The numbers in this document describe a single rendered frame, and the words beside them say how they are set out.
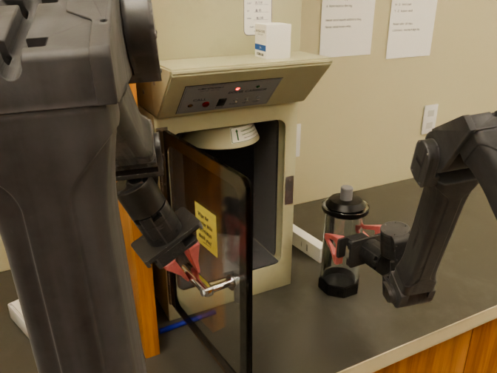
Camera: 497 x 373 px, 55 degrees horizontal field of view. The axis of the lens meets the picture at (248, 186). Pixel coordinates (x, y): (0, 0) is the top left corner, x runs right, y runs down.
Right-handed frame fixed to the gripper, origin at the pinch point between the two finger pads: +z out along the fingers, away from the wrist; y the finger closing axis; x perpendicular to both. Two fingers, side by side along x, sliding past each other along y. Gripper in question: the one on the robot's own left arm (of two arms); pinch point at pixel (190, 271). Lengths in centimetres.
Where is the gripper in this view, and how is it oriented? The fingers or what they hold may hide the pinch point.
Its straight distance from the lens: 79.7
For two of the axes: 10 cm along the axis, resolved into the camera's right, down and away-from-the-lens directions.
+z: 3.6, 7.5, 5.6
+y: -7.7, 5.7, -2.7
